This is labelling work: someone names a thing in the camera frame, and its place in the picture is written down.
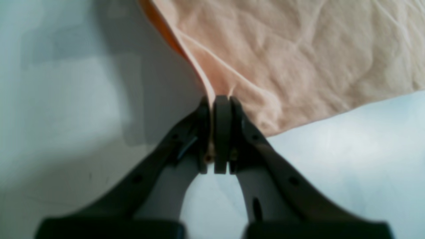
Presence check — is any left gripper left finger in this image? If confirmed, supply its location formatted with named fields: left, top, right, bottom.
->
left=35, top=97, right=211, bottom=239

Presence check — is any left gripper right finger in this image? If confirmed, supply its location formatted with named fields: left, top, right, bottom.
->
left=213, top=96, right=393, bottom=239

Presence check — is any peach T-shirt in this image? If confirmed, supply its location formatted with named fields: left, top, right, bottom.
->
left=138, top=0, right=425, bottom=136

